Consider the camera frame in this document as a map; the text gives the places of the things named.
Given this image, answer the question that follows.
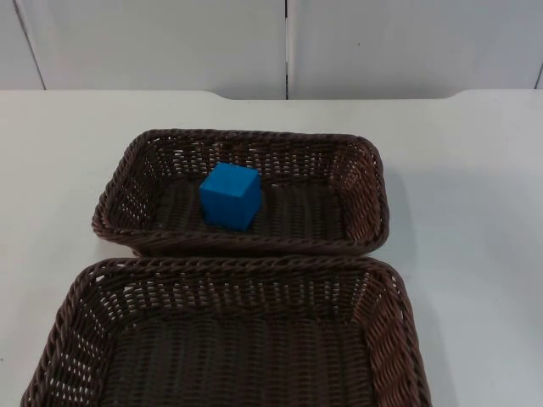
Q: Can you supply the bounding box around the blue cube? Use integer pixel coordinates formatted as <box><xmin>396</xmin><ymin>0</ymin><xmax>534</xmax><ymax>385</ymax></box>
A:
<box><xmin>199</xmin><ymin>161</ymin><xmax>263</xmax><ymax>233</ymax></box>

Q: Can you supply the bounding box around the dark brown wicker basket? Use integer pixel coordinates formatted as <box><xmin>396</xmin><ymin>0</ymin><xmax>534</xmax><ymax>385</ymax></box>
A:
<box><xmin>20</xmin><ymin>254</ymin><xmax>432</xmax><ymax>407</ymax></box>
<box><xmin>91</xmin><ymin>128</ymin><xmax>391</xmax><ymax>259</ymax></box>

